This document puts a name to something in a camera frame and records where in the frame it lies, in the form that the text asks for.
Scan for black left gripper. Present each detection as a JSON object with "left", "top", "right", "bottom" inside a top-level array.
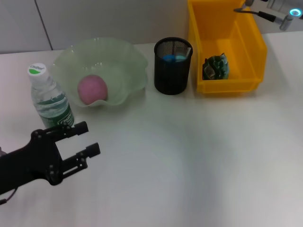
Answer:
[{"left": 0, "top": 121, "right": 101, "bottom": 196}]

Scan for pink peach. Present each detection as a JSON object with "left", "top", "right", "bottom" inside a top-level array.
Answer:
[{"left": 77, "top": 74, "right": 109, "bottom": 105}]

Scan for clear green-label water bottle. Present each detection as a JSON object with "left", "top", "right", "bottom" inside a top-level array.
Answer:
[{"left": 27, "top": 62, "right": 75, "bottom": 130}]

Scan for blue scissors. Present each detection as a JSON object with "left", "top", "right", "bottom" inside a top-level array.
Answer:
[{"left": 162, "top": 53, "right": 187, "bottom": 62}]

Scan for green plastic wrapper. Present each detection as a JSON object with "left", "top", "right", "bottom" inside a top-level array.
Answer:
[{"left": 202, "top": 53, "right": 230, "bottom": 80}]

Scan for green wavy glass fruit plate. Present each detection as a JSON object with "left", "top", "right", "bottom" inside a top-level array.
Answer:
[{"left": 52, "top": 37, "right": 149, "bottom": 111}]

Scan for black mesh pen holder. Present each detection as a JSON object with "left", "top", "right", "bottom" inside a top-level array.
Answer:
[{"left": 153, "top": 36, "right": 194, "bottom": 96}]

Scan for yellow plastic bin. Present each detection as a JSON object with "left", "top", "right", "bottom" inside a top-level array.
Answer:
[{"left": 187, "top": 0, "right": 268, "bottom": 95}]

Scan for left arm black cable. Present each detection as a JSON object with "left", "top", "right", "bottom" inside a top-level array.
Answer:
[{"left": 0, "top": 188, "right": 18, "bottom": 205}]

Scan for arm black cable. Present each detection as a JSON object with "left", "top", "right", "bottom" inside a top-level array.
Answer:
[
  {"left": 0, "top": 188, "right": 18, "bottom": 205},
  {"left": 233, "top": 7, "right": 294, "bottom": 31}
]

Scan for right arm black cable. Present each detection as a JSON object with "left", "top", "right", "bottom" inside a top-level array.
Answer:
[{"left": 233, "top": 7, "right": 294, "bottom": 31}]

